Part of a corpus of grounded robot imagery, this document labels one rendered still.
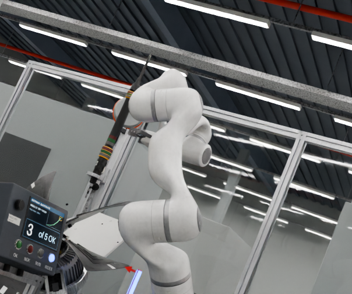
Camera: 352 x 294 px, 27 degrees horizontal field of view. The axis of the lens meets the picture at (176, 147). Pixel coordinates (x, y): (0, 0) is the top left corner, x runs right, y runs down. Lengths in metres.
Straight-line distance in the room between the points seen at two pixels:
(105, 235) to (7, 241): 1.28
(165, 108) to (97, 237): 1.09
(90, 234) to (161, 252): 1.12
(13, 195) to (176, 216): 0.44
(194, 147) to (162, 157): 0.53
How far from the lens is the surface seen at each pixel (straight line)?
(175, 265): 2.08
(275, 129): 3.38
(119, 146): 3.54
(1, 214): 1.91
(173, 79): 2.32
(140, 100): 2.22
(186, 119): 2.17
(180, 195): 2.02
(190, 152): 2.62
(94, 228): 3.21
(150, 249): 2.06
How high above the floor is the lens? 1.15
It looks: 11 degrees up
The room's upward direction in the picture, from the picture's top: 23 degrees clockwise
